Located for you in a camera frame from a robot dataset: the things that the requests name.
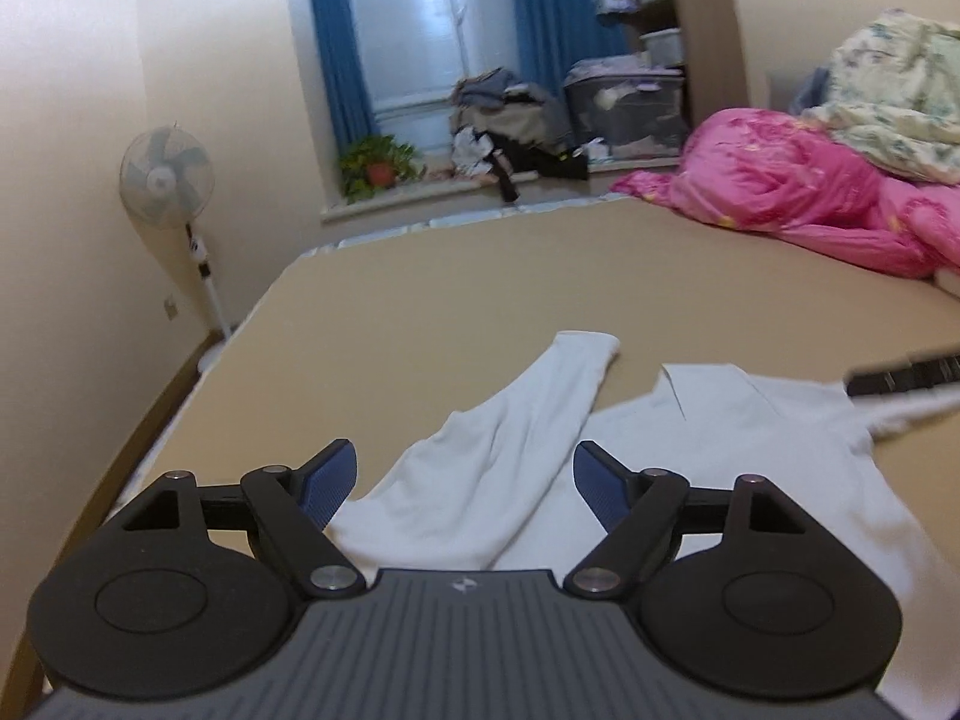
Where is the white standing fan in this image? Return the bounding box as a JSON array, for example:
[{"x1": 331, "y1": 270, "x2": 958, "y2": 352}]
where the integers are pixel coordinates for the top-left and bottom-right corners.
[{"x1": 120, "y1": 124, "x2": 233, "y2": 342}]

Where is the blue curtain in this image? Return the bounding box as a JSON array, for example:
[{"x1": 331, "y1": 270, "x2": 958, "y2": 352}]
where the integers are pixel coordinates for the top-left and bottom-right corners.
[
  {"x1": 501, "y1": 0, "x2": 631, "y2": 102},
  {"x1": 304, "y1": 0, "x2": 376, "y2": 158}
]

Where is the blue cloth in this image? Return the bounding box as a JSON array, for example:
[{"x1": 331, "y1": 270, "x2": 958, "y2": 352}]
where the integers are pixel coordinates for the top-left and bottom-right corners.
[{"x1": 787, "y1": 67, "x2": 832, "y2": 119}]

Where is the potted green plant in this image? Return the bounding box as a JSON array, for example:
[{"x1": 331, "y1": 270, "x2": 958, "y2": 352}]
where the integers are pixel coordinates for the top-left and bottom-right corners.
[{"x1": 337, "y1": 135, "x2": 427, "y2": 203}]

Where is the large clear storage box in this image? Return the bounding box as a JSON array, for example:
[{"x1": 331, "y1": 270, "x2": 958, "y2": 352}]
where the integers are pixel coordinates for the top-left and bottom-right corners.
[{"x1": 562, "y1": 56, "x2": 691, "y2": 158}]

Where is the pale floral quilt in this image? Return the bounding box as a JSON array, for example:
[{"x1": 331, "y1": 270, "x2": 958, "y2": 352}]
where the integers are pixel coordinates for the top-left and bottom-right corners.
[{"x1": 802, "y1": 9, "x2": 960, "y2": 185}]

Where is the small clear storage box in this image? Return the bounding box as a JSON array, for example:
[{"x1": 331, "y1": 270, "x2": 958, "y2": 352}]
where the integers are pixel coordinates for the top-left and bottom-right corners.
[{"x1": 639, "y1": 28, "x2": 683, "y2": 67}]

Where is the white hooded sweatshirt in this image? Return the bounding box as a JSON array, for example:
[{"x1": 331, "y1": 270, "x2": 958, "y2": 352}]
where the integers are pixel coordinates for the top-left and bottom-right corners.
[{"x1": 322, "y1": 330, "x2": 960, "y2": 698}]

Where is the pink quilt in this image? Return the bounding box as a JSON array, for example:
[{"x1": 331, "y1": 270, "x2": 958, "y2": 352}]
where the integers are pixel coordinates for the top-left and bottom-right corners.
[{"x1": 609, "y1": 109, "x2": 960, "y2": 282}]

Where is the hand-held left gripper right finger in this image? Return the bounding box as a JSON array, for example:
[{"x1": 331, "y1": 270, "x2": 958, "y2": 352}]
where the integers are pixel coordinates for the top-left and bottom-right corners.
[{"x1": 562, "y1": 440, "x2": 832, "y2": 601}]

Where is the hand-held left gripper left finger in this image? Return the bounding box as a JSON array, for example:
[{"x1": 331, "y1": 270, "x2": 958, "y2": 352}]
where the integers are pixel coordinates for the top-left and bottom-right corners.
[{"x1": 105, "y1": 437, "x2": 368, "y2": 601}]

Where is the pile of dark clothes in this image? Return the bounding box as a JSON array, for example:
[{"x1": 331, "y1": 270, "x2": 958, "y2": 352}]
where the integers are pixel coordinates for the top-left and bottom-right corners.
[{"x1": 450, "y1": 67, "x2": 590, "y2": 203}]

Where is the wooden shelf unit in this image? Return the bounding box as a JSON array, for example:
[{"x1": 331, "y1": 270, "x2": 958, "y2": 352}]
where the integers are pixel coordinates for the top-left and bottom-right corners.
[{"x1": 607, "y1": 0, "x2": 766, "y2": 128}]

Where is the bed with beige sheet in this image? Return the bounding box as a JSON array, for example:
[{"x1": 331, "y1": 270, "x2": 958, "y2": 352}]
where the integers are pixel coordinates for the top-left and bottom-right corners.
[{"x1": 0, "y1": 191, "x2": 960, "y2": 720}]

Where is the window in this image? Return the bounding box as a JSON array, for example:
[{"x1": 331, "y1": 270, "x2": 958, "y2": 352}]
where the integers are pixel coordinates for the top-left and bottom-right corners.
[{"x1": 341, "y1": 0, "x2": 526, "y2": 158}]

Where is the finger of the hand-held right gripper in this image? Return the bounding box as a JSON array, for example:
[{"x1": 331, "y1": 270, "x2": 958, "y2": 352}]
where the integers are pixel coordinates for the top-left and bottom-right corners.
[{"x1": 844, "y1": 351, "x2": 960, "y2": 398}]

